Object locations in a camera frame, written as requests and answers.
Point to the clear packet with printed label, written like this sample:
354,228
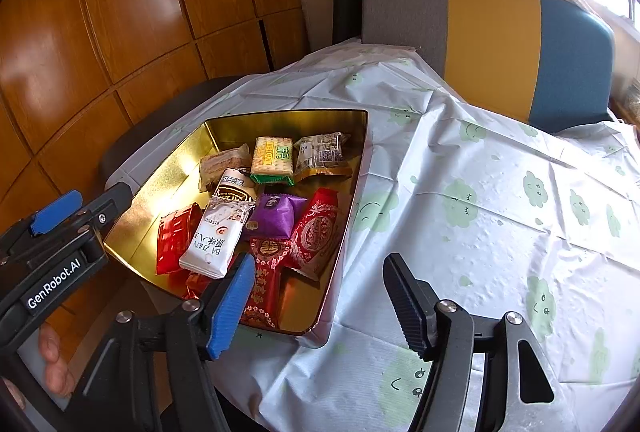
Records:
320,152

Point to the grey yellow blue chair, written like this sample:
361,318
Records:
490,42

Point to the white snack packet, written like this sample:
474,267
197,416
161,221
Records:
215,242

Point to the dark red foil snack packet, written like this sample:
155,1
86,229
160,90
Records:
317,232

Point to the clear beige snack packet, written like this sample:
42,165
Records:
220,164

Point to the white green printed tablecloth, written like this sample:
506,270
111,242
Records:
475,212

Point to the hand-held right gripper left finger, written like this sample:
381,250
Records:
230,307

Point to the purple snack packet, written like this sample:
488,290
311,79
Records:
272,219

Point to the green yellow cracker packet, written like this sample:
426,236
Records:
272,159

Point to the red gold twisted snack packet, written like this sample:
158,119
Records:
265,287

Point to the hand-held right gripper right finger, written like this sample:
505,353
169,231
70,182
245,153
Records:
405,307

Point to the person's left hand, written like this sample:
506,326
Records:
55,362

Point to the small red snack packet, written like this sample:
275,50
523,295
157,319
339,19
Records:
172,239

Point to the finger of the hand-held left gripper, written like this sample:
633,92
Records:
107,207
55,212

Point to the maroon gold gift box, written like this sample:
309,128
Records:
165,172

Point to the brown snack packet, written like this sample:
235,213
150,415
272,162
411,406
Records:
235,189

